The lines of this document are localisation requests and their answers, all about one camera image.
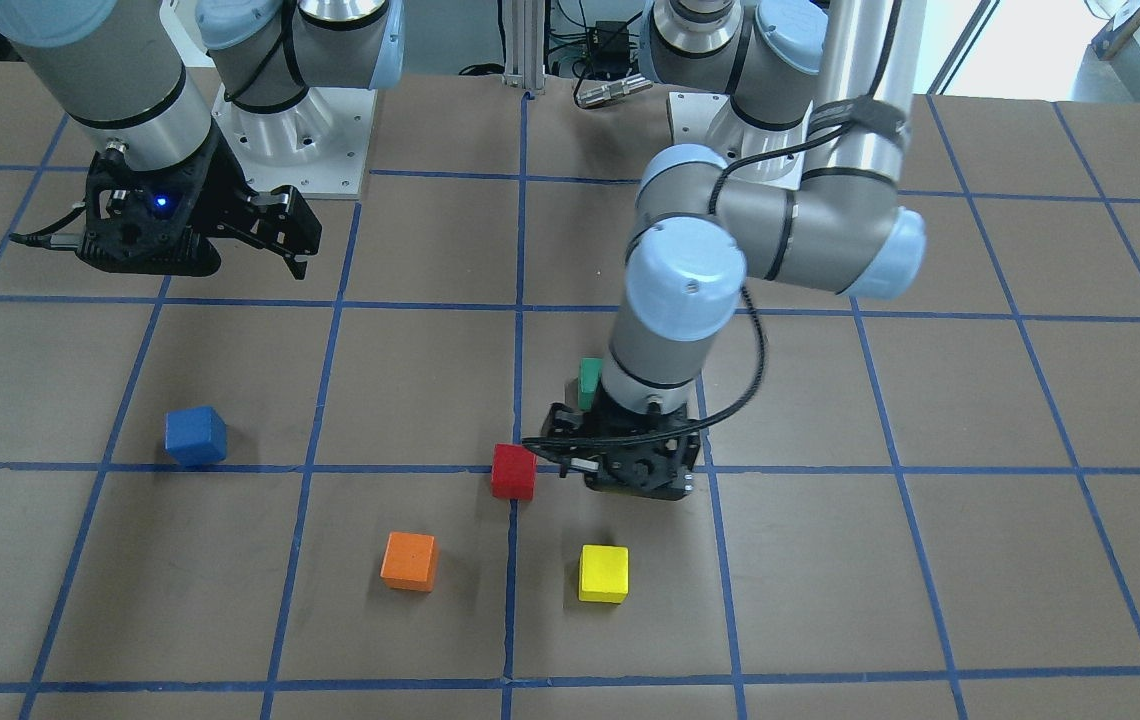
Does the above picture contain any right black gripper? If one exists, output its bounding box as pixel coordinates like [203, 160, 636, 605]
[194, 129, 323, 281]

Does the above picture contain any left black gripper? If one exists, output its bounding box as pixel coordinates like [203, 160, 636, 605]
[543, 386, 692, 478]

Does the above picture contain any red wooden block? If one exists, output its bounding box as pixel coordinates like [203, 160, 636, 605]
[489, 443, 537, 502]

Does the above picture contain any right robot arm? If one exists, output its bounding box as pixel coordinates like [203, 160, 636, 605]
[0, 1, 404, 281]

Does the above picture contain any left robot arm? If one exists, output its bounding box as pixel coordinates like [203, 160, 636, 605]
[523, 1, 926, 497]

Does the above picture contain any green wooden block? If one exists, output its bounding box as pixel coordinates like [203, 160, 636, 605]
[575, 357, 603, 414]

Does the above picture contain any yellow wooden block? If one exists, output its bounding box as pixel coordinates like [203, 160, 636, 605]
[576, 545, 630, 603]

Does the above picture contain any orange wooden block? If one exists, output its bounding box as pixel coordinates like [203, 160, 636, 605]
[378, 530, 439, 594]

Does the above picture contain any blue wooden block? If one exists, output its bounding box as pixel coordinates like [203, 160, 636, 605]
[164, 406, 228, 468]

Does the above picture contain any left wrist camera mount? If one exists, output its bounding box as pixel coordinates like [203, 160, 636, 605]
[521, 395, 701, 501]

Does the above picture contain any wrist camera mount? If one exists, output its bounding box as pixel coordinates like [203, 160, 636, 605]
[521, 395, 701, 501]
[8, 145, 223, 276]

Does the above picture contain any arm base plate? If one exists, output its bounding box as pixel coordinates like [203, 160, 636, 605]
[212, 82, 378, 201]
[667, 91, 806, 190]

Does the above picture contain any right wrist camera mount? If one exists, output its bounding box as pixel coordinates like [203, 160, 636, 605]
[8, 145, 223, 276]

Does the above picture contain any aluminium frame post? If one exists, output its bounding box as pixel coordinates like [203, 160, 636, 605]
[500, 0, 547, 99]

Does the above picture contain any black cable bundle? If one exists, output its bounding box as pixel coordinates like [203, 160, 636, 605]
[458, 0, 651, 81]

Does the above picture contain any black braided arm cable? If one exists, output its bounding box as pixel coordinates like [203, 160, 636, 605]
[695, 0, 906, 431]

